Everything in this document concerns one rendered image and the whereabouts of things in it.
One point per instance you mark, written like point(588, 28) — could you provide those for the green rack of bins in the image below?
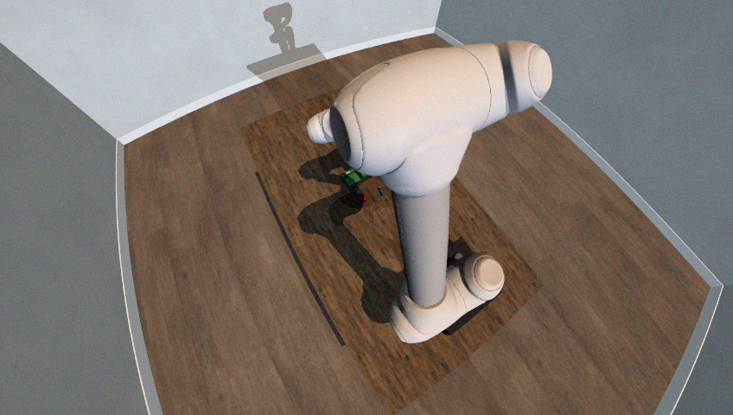
point(353, 178)

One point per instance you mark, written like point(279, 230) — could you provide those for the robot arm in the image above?
point(410, 118)

